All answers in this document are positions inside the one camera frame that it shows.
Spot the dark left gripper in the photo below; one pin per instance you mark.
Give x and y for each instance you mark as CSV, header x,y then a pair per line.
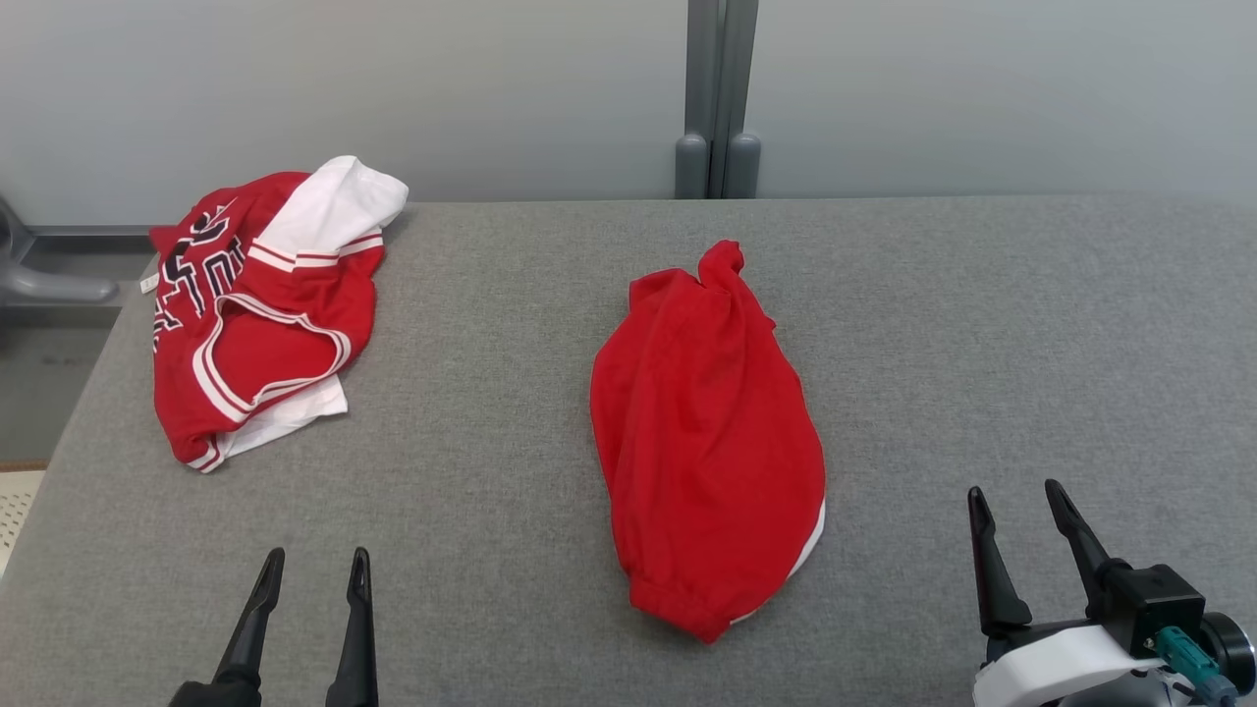
x,y
191,695

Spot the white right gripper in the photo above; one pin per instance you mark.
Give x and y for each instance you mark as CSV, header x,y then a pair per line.
x,y
1056,663

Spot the red white sports jersey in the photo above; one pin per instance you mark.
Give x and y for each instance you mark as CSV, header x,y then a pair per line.
x,y
265,324

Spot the red shorts with white trim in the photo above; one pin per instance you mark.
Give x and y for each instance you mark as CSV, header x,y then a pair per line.
x,y
707,442

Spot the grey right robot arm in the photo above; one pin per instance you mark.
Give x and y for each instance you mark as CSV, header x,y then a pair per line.
x,y
1232,650

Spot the beige perforated floor panel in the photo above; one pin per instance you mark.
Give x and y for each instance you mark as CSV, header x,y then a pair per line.
x,y
18,511

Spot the grey chair base leg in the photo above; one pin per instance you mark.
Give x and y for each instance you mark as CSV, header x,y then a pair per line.
x,y
44,280

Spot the grey partition post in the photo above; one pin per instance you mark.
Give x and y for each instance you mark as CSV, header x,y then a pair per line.
x,y
741,118
692,118

